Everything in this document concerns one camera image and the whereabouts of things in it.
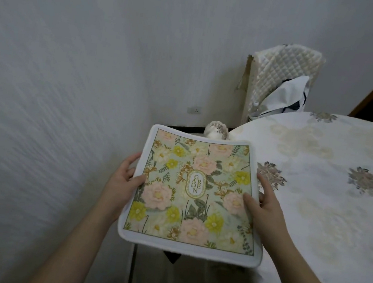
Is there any person's left hand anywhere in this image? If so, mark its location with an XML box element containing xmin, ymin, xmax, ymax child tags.
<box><xmin>101</xmin><ymin>148</ymin><xmax>150</xmax><ymax>225</ymax></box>

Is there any person's right hand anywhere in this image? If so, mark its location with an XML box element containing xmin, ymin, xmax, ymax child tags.
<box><xmin>235</xmin><ymin>170</ymin><xmax>300</xmax><ymax>260</ymax></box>

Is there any yellow green floral placemat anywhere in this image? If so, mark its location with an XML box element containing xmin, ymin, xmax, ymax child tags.
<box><xmin>114</xmin><ymin>120</ymin><xmax>278</xmax><ymax>271</ymax></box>

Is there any person's left forearm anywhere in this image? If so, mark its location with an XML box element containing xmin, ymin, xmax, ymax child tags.
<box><xmin>27</xmin><ymin>195</ymin><xmax>122</xmax><ymax>283</ymax></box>

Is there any cloth-covered dining table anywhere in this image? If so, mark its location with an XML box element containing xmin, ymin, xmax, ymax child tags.
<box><xmin>209</xmin><ymin>100</ymin><xmax>373</xmax><ymax>283</ymax></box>

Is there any table with cream tablecloth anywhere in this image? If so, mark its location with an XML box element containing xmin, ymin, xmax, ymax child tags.
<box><xmin>209</xmin><ymin>100</ymin><xmax>373</xmax><ymax>283</ymax></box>

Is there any white bag with black handles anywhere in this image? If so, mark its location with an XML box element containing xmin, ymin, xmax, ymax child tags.
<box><xmin>248</xmin><ymin>69</ymin><xmax>312</xmax><ymax>127</ymax></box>

